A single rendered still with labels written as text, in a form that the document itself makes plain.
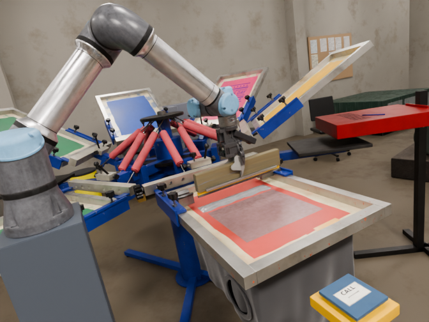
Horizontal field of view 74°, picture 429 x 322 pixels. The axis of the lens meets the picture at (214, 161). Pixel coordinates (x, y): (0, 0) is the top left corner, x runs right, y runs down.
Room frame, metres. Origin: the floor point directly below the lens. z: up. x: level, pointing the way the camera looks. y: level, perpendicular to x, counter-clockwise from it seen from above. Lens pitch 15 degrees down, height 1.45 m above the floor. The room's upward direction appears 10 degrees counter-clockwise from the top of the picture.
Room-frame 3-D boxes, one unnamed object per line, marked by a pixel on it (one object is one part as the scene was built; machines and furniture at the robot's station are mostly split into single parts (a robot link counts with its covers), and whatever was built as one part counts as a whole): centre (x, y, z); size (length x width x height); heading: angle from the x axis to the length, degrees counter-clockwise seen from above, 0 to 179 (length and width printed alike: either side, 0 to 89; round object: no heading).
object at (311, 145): (1.98, -0.35, 0.91); 1.34 x 0.41 x 0.08; 85
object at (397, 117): (1.91, -1.10, 1.06); 0.61 x 0.46 x 0.12; 85
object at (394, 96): (6.37, -3.74, 0.34); 1.73 x 1.58 x 0.68; 116
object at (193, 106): (1.07, 0.00, 1.39); 0.11 x 0.11 x 0.08; 31
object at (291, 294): (0.82, -0.25, 0.74); 0.45 x 0.03 x 0.43; 115
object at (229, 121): (1.13, -0.08, 1.31); 0.08 x 0.08 x 0.05
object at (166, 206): (1.19, 0.23, 0.98); 0.30 x 0.05 x 0.07; 25
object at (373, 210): (1.09, -0.12, 0.97); 0.79 x 0.58 x 0.04; 25
